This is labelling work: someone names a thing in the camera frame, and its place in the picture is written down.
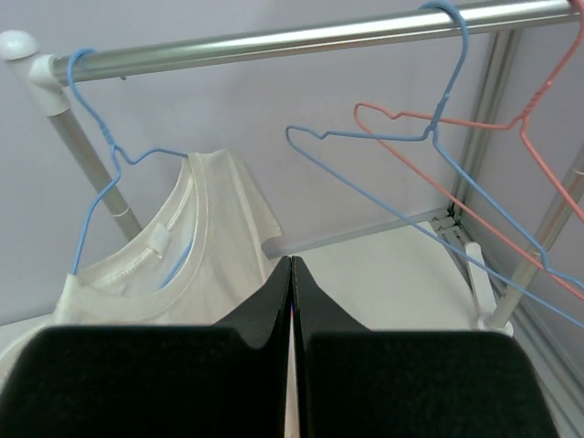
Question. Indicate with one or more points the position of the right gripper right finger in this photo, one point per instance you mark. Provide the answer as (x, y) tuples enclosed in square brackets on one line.
[(356, 382)]

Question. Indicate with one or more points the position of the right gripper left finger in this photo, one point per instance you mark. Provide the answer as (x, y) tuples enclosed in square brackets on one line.
[(228, 379)]

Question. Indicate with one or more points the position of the white t shirt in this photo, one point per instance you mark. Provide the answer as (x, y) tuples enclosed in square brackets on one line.
[(197, 259)]

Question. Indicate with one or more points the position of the metal clothes rack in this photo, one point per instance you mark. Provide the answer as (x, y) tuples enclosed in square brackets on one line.
[(166, 74)]

